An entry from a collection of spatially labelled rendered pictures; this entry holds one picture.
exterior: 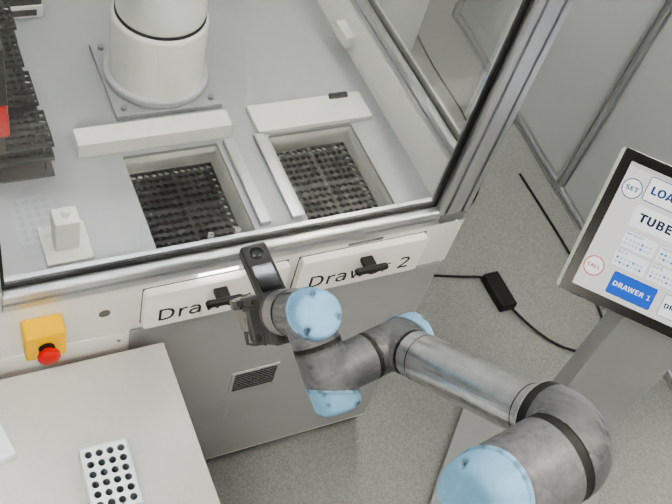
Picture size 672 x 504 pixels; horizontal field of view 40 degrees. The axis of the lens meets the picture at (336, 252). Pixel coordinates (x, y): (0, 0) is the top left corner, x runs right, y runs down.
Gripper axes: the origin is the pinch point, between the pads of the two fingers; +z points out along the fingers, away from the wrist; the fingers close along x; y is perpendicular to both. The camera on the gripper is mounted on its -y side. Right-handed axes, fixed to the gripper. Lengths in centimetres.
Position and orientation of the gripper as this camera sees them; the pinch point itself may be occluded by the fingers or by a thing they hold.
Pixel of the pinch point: (241, 299)
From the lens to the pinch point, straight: 166.5
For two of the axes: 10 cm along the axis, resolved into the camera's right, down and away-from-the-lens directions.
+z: -4.0, 0.5, 9.1
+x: 9.0, -1.8, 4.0
